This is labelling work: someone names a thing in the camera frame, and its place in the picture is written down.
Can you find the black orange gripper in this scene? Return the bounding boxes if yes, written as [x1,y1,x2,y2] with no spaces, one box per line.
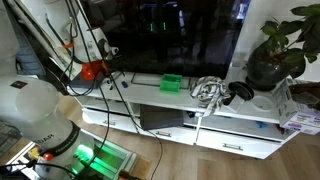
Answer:
[80,59,111,82]

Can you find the green lit robot base platform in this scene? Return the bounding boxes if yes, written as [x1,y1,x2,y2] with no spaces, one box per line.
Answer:
[71,133,138,180]

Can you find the white tv stand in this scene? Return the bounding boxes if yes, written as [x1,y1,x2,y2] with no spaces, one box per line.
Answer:
[68,68,301,160]

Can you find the small white box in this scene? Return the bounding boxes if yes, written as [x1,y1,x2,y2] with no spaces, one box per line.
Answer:
[229,94,248,113]

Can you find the white printed cardboard box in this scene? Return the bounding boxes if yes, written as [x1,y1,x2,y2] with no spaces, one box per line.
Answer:
[271,78,320,136]

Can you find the grey blue garment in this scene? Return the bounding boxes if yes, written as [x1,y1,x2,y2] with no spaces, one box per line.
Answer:
[14,33,46,78]

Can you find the green plastic basket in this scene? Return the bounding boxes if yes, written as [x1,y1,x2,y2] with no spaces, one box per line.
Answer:
[159,73,184,94]

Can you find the black television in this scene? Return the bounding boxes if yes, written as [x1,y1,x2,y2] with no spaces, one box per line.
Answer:
[78,0,253,80]

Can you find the striped grey white cloth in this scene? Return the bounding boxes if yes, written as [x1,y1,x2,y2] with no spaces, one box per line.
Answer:
[188,75,232,118]

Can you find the dark round plant pot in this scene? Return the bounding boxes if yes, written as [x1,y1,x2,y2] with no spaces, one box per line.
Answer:
[245,49,291,92]

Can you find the white round dish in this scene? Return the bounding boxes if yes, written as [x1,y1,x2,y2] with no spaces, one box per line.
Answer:
[250,95,275,113]

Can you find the small blue shelf item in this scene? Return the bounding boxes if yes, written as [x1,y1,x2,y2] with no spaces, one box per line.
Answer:
[254,120,269,130]

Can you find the green leafy plant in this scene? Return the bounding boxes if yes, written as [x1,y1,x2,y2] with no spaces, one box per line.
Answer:
[258,3,320,79]

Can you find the metal drawer handle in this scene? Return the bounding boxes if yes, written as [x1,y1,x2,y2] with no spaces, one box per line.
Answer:
[155,130,173,138]
[102,119,117,127]
[222,143,244,152]

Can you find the black hanging cable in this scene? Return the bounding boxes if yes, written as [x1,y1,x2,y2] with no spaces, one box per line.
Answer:
[74,0,164,180]
[64,0,111,179]

